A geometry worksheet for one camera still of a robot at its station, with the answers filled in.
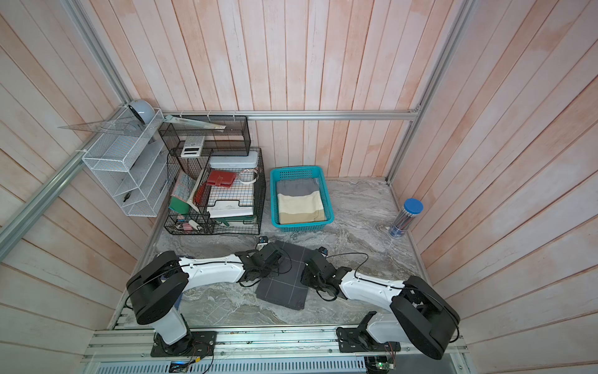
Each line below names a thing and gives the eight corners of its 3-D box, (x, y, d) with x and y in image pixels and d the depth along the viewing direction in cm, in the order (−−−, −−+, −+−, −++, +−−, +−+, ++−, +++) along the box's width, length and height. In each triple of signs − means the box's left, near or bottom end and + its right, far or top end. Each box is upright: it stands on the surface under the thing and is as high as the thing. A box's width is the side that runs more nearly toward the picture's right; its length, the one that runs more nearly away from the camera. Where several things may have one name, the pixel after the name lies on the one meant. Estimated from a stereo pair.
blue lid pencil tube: (388, 236, 101) (405, 208, 86) (391, 224, 105) (408, 196, 90) (401, 241, 100) (421, 214, 84) (404, 229, 104) (424, 201, 88)
